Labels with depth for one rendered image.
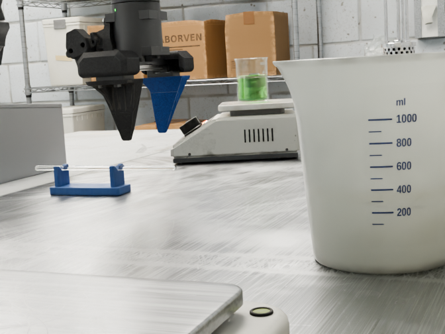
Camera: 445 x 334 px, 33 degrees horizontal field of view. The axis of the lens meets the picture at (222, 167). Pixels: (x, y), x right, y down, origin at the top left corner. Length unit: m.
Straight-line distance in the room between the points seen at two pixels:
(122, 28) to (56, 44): 3.01
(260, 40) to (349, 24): 0.48
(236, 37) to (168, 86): 2.46
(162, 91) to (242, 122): 0.24
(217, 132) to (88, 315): 0.85
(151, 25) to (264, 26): 2.49
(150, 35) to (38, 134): 0.36
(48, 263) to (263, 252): 0.17
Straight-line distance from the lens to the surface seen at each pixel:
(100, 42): 0.91
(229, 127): 1.16
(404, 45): 1.49
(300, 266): 0.56
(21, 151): 1.16
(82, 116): 3.83
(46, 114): 1.21
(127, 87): 0.84
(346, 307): 0.47
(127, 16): 0.89
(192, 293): 0.35
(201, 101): 3.88
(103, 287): 0.38
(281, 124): 1.16
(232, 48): 3.40
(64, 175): 0.98
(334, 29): 3.64
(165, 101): 0.95
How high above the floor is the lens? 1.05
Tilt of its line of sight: 8 degrees down
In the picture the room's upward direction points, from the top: 3 degrees counter-clockwise
